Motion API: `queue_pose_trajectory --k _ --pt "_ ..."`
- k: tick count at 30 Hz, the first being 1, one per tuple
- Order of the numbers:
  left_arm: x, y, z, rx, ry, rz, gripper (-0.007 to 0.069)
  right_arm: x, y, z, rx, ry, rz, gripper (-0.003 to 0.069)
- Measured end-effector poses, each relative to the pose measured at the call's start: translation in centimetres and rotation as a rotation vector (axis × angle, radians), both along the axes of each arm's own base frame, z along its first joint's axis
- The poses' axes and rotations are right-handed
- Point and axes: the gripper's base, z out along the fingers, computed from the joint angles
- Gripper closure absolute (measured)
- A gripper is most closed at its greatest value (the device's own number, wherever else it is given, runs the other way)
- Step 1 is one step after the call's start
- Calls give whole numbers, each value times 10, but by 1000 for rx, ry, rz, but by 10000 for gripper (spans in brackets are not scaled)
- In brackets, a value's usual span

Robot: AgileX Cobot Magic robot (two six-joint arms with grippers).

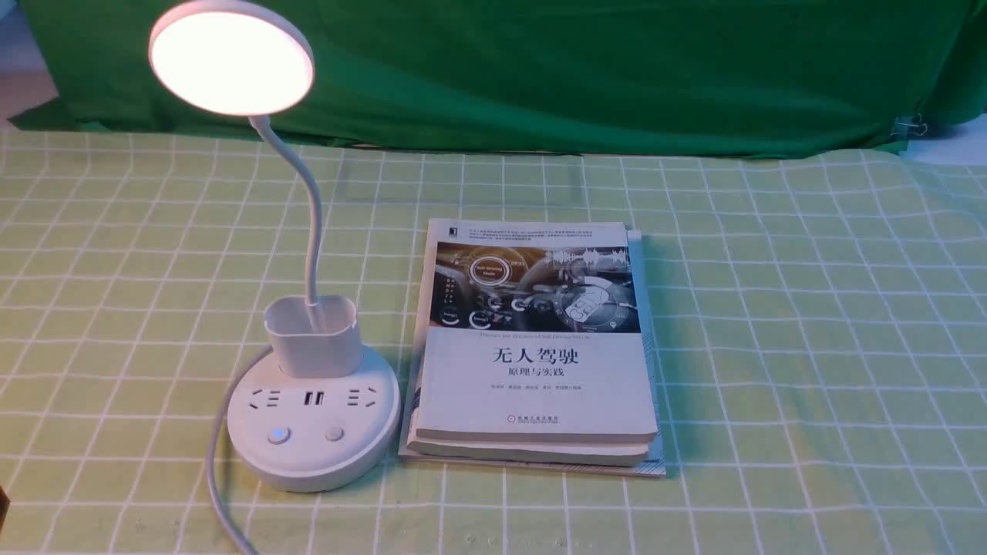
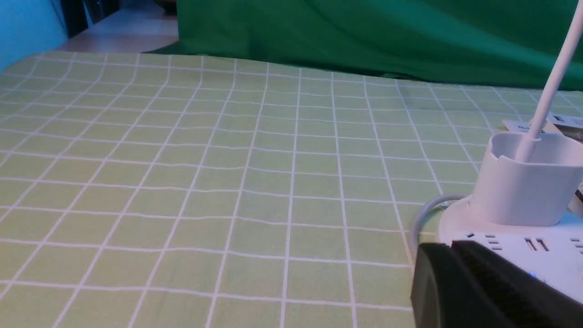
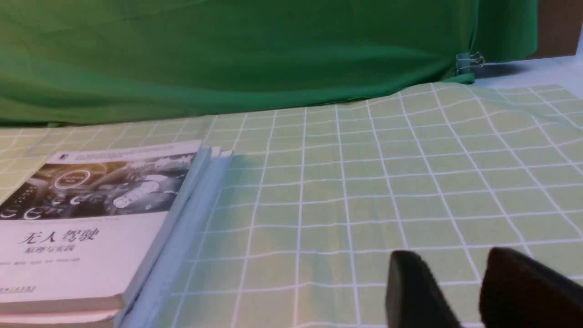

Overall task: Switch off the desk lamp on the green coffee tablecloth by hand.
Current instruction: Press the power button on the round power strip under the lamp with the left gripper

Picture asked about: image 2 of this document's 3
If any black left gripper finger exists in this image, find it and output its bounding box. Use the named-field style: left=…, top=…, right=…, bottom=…
left=410, top=241, right=583, bottom=328

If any white desk lamp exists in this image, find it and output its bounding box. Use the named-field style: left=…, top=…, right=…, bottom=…
left=439, top=1, right=582, bottom=251

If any white power strip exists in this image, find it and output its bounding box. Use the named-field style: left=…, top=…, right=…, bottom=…
left=439, top=212, right=583, bottom=303

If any top self-driving textbook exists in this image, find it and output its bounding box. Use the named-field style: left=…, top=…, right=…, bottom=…
left=502, top=113, right=583, bottom=143

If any green backdrop cloth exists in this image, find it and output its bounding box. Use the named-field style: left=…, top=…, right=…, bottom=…
left=155, top=0, right=577, bottom=88

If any green checkered tablecloth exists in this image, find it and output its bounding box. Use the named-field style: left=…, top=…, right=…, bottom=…
left=0, top=51, right=583, bottom=328

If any white lamp power cable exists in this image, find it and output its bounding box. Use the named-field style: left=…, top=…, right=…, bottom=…
left=409, top=195, right=466, bottom=265

